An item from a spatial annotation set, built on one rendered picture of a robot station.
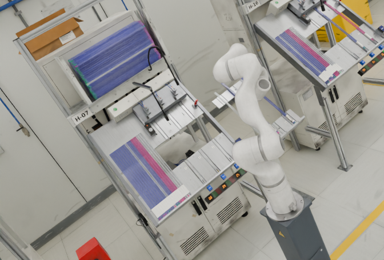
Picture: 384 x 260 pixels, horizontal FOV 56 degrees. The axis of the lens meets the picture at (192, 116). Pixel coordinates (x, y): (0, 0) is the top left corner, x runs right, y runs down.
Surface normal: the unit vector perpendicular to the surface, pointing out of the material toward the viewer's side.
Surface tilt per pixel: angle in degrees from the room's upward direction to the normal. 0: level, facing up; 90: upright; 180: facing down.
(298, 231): 90
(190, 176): 45
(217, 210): 90
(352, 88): 90
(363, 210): 0
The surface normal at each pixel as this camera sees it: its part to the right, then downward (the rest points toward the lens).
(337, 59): 0.04, -0.44
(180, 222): 0.48, 0.19
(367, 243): -0.42, -0.81
